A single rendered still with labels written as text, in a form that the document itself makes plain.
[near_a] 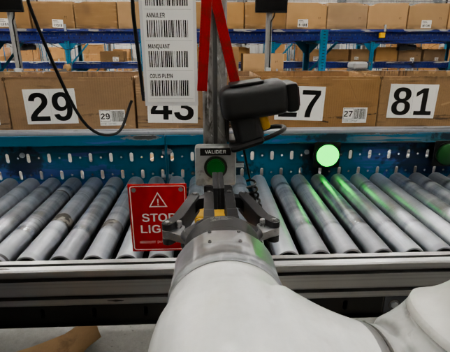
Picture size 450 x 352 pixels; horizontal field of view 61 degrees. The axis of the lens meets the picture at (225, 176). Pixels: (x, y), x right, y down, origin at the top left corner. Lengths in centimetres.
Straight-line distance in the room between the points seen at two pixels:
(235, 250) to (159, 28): 42
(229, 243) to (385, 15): 606
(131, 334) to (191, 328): 156
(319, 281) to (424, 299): 52
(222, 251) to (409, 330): 13
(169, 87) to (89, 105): 69
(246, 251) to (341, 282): 52
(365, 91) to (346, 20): 478
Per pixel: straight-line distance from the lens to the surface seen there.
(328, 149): 125
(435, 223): 103
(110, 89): 127
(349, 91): 132
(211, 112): 64
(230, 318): 22
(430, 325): 26
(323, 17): 599
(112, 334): 179
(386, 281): 84
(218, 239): 31
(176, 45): 63
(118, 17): 588
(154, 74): 63
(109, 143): 124
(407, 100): 140
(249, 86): 58
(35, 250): 87
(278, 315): 23
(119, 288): 78
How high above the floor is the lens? 114
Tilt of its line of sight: 19 degrees down
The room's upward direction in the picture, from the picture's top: straight up
